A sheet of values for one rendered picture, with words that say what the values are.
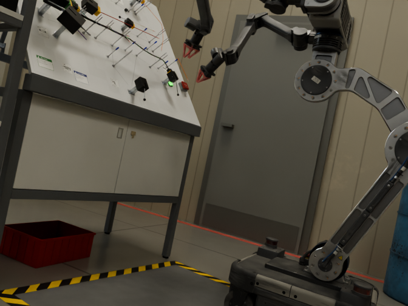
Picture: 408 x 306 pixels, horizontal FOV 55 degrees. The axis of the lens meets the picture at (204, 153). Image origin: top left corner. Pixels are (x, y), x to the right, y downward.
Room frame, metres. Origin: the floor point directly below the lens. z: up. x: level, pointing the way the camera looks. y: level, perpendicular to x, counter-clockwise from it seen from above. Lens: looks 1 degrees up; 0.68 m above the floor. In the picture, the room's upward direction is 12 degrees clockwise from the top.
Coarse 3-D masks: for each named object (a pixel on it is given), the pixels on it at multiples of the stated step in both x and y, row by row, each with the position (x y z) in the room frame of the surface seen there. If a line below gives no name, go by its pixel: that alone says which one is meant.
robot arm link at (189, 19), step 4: (188, 20) 2.15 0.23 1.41; (192, 20) 2.15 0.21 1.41; (196, 20) 2.16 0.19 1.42; (184, 24) 2.20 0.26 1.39; (188, 24) 2.16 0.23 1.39; (192, 24) 2.15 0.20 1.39; (196, 24) 2.16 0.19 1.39; (188, 28) 2.18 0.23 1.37; (192, 28) 2.18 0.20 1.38; (196, 28) 2.16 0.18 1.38; (200, 32) 2.16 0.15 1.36; (204, 32) 2.14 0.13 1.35
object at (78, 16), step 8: (48, 0) 1.65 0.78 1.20; (64, 8) 1.67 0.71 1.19; (72, 8) 1.69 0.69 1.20; (64, 16) 1.66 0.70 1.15; (72, 16) 1.66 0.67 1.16; (80, 16) 1.71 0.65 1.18; (64, 24) 1.68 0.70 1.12; (72, 24) 1.68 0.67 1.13; (80, 24) 1.68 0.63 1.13; (56, 32) 1.73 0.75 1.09; (72, 32) 1.70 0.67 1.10
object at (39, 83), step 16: (32, 80) 1.52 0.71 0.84; (48, 80) 1.57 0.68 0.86; (48, 96) 1.63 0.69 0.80; (64, 96) 1.64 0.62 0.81; (80, 96) 1.71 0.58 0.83; (96, 96) 1.78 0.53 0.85; (112, 112) 1.87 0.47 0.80; (128, 112) 1.95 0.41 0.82; (144, 112) 2.05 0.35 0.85; (176, 128) 2.28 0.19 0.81; (192, 128) 2.41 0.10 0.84
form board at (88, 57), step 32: (96, 0) 2.18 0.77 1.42; (128, 0) 2.51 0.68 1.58; (32, 32) 1.63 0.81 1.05; (64, 32) 1.81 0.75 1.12; (96, 32) 2.03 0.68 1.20; (160, 32) 2.68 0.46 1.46; (32, 64) 1.54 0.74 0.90; (96, 64) 1.89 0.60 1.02; (128, 64) 2.13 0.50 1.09; (160, 64) 2.45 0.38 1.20; (128, 96) 1.99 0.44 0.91; (160, 96) 2.26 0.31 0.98
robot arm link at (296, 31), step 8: (256, 16) 2.38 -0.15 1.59; (264, 16) 2.38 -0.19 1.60; (256, 24) 2.40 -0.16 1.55; (264, 24) 2.38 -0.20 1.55; (272, 24) 2.31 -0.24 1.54; (280, 24) 2.28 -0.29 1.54; (280, 32) 2.26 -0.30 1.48; (288, 32) 2.20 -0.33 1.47; (296, 32) 2.13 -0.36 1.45; (304, 32) 2.11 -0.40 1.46; (288, 40) 2.22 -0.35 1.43; (296, 48) 2.17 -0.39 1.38; (304, 48) 2.16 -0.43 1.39
